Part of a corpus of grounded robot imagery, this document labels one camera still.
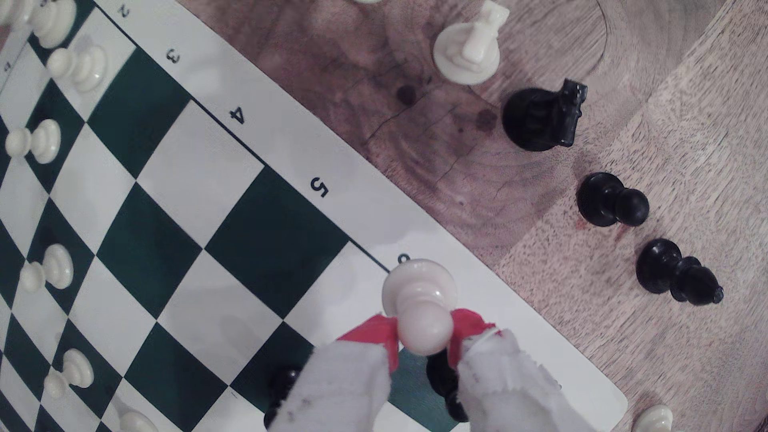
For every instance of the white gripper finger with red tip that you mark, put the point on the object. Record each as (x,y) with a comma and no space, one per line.
(510,390)
(336,390)

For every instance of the white chess pawn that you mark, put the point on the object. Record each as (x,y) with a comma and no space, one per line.
(84,67)
(55,267)
(420,297)
(75,369)
(42,141)

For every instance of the black chess pawn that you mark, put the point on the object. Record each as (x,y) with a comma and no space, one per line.
(282,384)
(441,378)
(606,201)

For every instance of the white chess bishop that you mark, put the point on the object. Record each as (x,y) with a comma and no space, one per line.
(654,421)

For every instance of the black chess bishop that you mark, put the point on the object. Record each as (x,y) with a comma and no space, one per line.
(666,267)

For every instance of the white chess knight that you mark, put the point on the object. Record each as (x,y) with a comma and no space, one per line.
(465,51)
(137,422)

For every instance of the green and white chess mat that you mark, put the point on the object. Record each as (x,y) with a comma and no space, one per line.
(192,174)

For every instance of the black chess knight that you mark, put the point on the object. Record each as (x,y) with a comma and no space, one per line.
(537,120)

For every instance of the white chess king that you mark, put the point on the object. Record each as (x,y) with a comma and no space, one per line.
(55,21)

